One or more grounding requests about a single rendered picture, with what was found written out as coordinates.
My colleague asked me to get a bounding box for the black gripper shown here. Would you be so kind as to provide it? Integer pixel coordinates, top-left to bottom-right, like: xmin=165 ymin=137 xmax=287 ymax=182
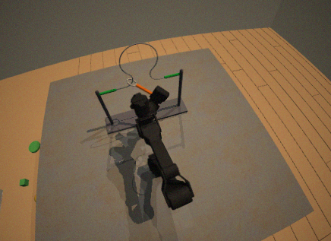
xmin=148 ymin=86 xmax=169 ymax=114

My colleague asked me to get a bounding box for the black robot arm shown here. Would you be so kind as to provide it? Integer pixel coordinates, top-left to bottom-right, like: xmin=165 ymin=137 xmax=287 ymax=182
xmin=130 ymin=92 xmax=194 ymax=210

